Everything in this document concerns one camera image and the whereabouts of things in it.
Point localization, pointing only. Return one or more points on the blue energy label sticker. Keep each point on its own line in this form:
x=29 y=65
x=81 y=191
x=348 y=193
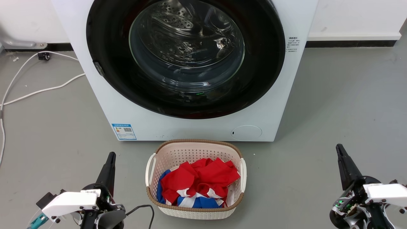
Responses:
x=124 y=131

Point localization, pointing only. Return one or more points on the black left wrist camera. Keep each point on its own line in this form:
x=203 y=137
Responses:
x=44 y=199

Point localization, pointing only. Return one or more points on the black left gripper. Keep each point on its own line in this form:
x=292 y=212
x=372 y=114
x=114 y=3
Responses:
x=108 y=216

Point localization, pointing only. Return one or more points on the white washing machine body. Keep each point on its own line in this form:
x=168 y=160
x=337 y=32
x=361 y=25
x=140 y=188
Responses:
x=203 y=128

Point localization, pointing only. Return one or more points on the red garment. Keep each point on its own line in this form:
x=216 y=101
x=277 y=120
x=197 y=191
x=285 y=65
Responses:
x=206 y=176

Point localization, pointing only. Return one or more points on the blue and white garment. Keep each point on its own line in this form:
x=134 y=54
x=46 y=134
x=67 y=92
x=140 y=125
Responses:
x=200 y=202

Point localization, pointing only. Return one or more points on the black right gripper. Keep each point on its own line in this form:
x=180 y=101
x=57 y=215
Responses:
x=356 y=211

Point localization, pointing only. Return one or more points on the black round glass washer door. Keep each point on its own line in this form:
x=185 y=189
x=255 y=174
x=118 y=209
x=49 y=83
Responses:
x=190 y=106

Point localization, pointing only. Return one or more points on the cream perforated laundry basket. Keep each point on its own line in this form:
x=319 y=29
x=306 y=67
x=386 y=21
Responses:
x=194 y=151

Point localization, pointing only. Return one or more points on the round white filter cover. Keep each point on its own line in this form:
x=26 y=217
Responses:
x=246 y=133

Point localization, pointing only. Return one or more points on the small text sticker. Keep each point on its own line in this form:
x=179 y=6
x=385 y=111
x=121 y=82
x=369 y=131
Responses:
x=293 y=44

